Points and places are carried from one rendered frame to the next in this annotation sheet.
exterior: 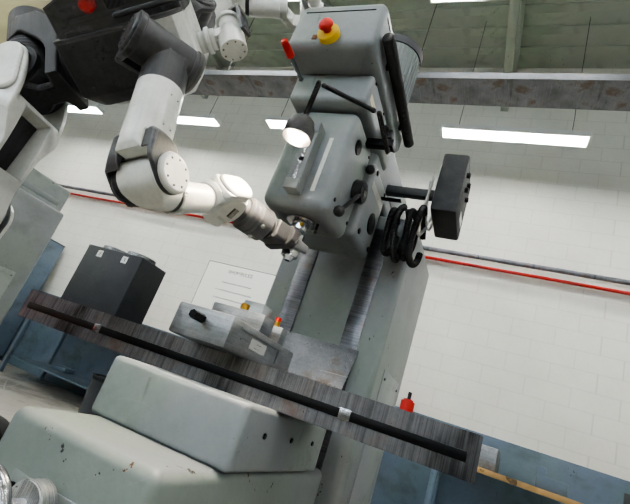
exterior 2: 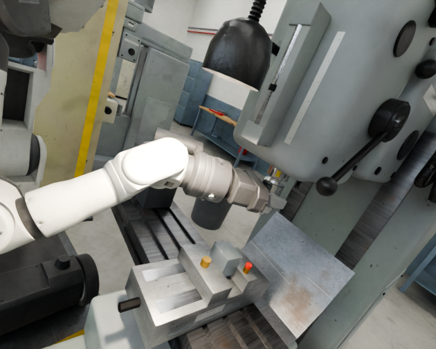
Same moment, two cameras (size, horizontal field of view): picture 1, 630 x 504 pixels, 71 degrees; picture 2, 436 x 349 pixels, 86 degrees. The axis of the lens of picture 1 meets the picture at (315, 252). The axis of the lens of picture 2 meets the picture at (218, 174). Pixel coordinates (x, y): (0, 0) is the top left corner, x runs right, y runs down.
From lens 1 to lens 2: 0.84 m
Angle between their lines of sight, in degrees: 42
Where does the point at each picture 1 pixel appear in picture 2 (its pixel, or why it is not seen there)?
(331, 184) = (320, 136)
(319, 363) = (309, 269)
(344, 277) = (357, 185)
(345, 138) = (371, 30)
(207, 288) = not seen: hidden behind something
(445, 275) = not seen: outside the picture
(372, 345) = (372, 274)
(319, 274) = not seen: hidden behind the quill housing
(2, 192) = (16, 143)
